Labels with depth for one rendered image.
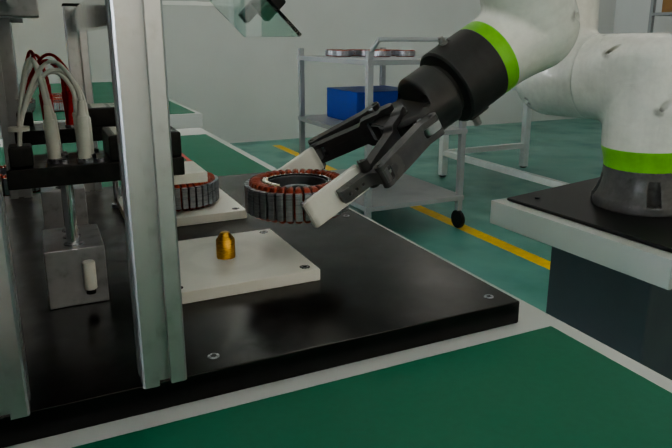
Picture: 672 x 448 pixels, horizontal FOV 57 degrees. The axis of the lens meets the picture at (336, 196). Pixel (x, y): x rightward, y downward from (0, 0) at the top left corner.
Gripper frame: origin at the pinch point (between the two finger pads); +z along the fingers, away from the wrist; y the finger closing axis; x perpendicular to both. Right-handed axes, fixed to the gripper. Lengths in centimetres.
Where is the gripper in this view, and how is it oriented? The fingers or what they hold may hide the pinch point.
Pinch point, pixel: (301, 192)
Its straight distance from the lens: 66.7
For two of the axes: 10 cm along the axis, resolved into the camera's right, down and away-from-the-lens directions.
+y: -4.1, -2.2, 8.8
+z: -7.9, 5.8, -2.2
